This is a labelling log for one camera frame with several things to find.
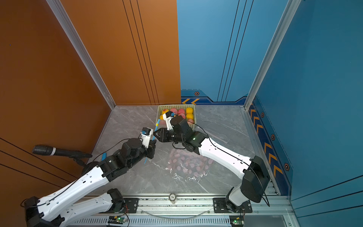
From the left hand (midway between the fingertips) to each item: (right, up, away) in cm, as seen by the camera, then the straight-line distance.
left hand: (157, 139), depth 74 cm
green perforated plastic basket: (+17, +17, +35) cm, 42 cm away
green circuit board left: (-20, -40, -3) cm, 45 cm away
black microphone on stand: (-45, -3, -11) cm, 47 cm away
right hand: (0, +4, -3) cm, 5 cm away
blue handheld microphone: (-38, -14, +17) cm, 44 cm away
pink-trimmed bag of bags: (+17, -18, +11) cm, 27 cm away
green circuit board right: (+41, -41, -3) cm, 58 cm away
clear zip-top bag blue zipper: (+1, +7, -5) cm, 9 cm away
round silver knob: (+9, -29, -3) cm, 30 cm away
